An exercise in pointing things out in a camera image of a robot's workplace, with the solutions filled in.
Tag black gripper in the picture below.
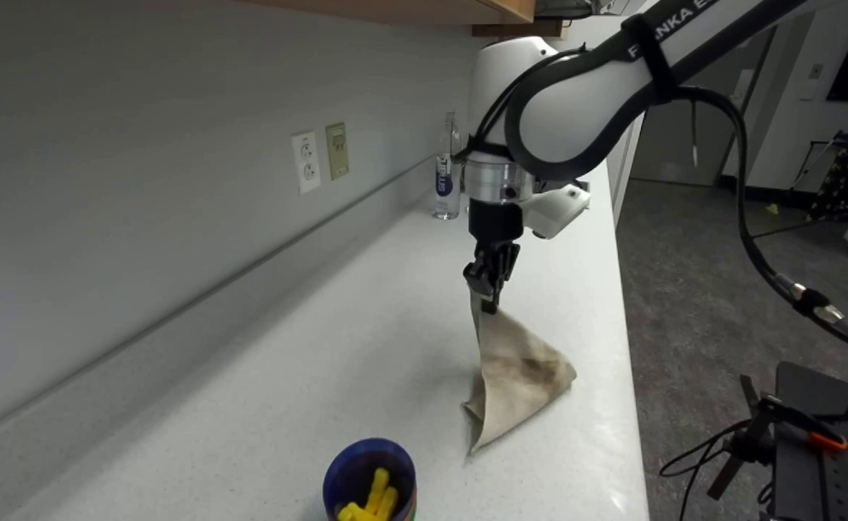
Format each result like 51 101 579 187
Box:
461 197 527 320

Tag stained beige cloth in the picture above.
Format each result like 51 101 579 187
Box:
456 300 581 459

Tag clear glass cup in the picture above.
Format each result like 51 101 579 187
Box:
429 110 468 226

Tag blue bowl with yellow items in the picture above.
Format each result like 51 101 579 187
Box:
317 437 421 521

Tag yellow plastic pieces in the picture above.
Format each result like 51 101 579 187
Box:
333 467 403 521

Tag black equipment rack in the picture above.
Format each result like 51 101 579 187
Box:
790 129 848 226

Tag black perforated table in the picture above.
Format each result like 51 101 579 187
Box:
770 359 848 521

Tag beige wall switch plate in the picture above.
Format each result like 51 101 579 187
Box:
322 120 353 184

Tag white wall outlet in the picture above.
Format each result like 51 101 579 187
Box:
290 129 323 200

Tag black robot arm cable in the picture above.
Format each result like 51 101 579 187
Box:
474 12 848 362

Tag black looped cable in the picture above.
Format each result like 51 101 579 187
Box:
657 421 753 521

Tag wooden wall cabinet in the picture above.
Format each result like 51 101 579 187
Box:
236 0 568 42

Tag black clamp with orange handle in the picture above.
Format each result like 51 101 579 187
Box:
705 373 848 505

